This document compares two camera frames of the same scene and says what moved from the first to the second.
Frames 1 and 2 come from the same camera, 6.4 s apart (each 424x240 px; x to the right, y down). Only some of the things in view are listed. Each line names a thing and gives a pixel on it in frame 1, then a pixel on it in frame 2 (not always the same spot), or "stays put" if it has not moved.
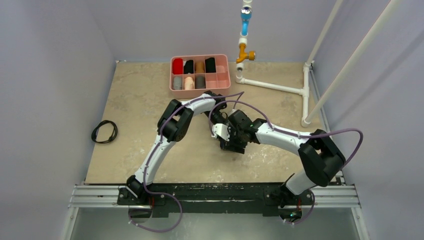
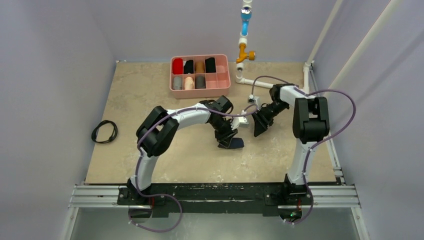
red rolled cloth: x=178 y=66 stays put
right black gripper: x=237 y=147 -> x=264 y=116
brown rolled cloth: x=199 y=67 stays put
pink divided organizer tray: x=191 y=76 stays put
